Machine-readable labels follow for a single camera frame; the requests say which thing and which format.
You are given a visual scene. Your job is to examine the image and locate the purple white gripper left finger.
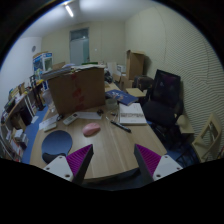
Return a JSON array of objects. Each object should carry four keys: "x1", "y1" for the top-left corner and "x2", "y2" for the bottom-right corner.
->
[{"x1": 44, "y1": 144, "x2": 94, "y2": 185}]

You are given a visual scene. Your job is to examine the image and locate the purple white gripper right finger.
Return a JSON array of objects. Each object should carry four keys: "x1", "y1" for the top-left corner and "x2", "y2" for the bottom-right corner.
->
[{"x1": 134, "y1": 144, "x2": 182, "y2": 182}]

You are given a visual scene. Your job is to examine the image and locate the dark blue mouse pad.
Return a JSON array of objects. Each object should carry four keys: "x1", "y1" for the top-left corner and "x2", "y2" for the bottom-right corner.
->
[{"x1": 41, "y1": 130, "x2": 73, "y2": 163}]

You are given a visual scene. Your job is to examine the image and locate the pink computer mouse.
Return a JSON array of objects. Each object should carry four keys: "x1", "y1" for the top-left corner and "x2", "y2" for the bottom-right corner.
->
[{"x1": 82, "y1": 123, "x2": 101, "y2": 136}]

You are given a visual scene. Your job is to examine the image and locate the white remote control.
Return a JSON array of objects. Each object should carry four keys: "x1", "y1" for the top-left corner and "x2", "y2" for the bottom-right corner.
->
[{"x1": 63, "y1": 113, "x2": 79, "y2": 126}]

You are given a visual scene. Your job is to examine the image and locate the white paper sheet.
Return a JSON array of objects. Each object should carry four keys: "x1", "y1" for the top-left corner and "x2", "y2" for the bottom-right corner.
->
[{"x1": 76, "y1": 112, "x2": 102, "y2": 120}]

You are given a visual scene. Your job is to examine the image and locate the white book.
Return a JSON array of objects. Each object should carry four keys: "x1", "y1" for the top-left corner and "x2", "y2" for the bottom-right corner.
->
[{"x1": 119, "y1": 103, "x2": 147, "y2": 125}]

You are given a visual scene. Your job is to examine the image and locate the black marker pen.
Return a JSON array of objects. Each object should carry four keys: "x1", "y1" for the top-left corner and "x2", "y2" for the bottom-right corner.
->
[{"x1": 110, "y1": 120, "x2": 131, "y2": 133}]

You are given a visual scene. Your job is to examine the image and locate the black office chair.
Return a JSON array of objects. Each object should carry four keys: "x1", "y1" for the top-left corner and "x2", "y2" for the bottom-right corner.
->
[{"x1": 142, "y1": 70, "x2": 184, "y2": 141}]

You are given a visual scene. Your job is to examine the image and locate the clear glass jar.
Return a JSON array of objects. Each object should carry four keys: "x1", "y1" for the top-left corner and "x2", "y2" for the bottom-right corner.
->
[{"x1": 106, "y1": 98, "x2": 118, "y2": 110}]

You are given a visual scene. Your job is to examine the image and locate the low wooden shelf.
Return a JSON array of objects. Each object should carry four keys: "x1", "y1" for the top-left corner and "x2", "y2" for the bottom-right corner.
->
[{"x1": 0, "y1": 88, "x2": 42, "y2": 162}]

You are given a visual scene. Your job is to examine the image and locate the blue book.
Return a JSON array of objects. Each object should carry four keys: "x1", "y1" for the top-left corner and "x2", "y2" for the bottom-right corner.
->
[{"x1": 105, "y1": 89, "x2": 138, "y2": 106}]

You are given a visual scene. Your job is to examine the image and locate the large brown cardboard box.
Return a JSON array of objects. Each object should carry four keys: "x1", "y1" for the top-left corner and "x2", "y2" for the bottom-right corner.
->
[{"x1": 48, "y1": 67, "x2": 105, "y2": 115}]

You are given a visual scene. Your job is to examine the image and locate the blue white carton box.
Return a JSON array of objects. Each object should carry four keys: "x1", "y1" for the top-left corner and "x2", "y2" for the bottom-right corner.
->
[{"x1": 33, "y1": 52, "x2": 53, "y2": 80}]

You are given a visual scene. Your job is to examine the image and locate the tall cardboard box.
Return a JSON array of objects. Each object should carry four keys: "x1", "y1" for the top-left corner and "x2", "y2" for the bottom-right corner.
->
[{"x1": 126, "y1": 50, "x2": 145, "y2": 80}]

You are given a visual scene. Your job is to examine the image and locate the grey door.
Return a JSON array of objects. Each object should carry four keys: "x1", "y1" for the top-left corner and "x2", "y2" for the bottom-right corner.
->
[{"x1": 70, "y1": 28, "x2": 89, "y2": 65}]

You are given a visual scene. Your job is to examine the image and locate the ceiling fluorescent light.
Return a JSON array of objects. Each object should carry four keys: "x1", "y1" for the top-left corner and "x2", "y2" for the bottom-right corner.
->
[{"x1": 65, "y1": 5, "x2": 74, "y2": 17}]

